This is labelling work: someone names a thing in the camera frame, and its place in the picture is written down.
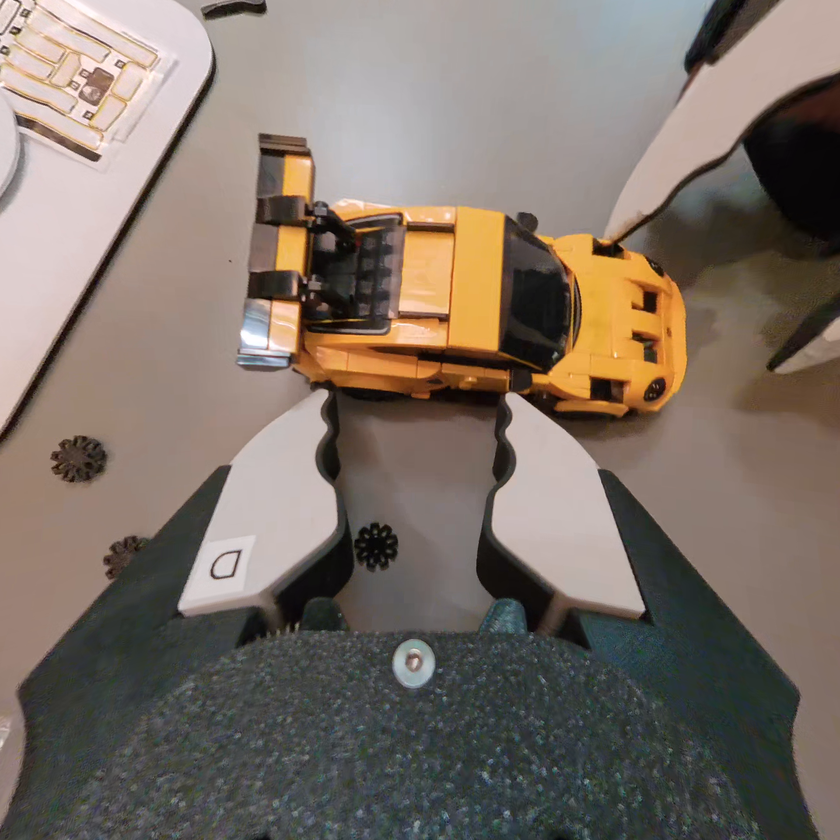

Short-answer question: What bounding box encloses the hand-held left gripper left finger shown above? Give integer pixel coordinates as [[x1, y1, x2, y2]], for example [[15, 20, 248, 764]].
[[177, 388, 357, 619]]

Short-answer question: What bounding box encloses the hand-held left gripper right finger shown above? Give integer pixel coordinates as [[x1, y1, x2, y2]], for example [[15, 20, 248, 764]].
[[477, 392, 646, 621]]

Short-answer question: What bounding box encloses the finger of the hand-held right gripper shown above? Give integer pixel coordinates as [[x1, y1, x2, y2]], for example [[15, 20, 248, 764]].
[[604, 0, 840, 242], [766, 289, 840, 376]]

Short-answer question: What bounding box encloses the yellow and black lego car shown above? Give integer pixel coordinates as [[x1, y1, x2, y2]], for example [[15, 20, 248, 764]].
[[235, 133, 689, 421]]

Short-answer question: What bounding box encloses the black lego wheel rim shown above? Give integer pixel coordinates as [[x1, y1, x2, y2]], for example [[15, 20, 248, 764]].
[[102, 534, 149, 579], [50, 434, 108, 484], [352, 521, 400, 572]]

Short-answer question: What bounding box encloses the lego sticker sheet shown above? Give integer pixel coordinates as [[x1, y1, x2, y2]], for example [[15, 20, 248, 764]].
[[0, 0, 179, 173]]

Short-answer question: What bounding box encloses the white monitor stand base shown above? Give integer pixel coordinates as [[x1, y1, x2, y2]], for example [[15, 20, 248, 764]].
[[0, 0, 217, 442]]

